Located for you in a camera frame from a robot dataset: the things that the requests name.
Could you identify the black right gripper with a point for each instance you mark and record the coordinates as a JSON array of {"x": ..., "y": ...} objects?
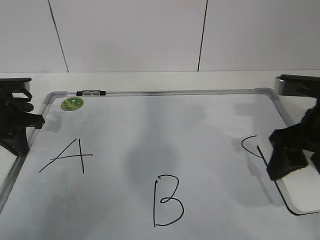
[{"x": 288, "y": 143}]

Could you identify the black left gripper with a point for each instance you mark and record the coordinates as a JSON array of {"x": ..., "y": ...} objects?
[{"x": 15, "y": 99}]

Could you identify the white whiteboard eraser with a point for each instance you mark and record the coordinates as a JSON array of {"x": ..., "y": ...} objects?
[{"x": 299, "y": 190}]

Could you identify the round green magnet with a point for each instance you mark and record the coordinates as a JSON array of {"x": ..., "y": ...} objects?
[{"x": 72, "y": 103}]

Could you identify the black hanging clip on frame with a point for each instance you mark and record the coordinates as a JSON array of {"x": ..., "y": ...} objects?
[{"x": 90, "y": 93}]

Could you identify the white whiteboard with grey frame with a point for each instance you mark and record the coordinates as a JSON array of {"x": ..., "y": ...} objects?
[{"x": 152, "y": 166}]

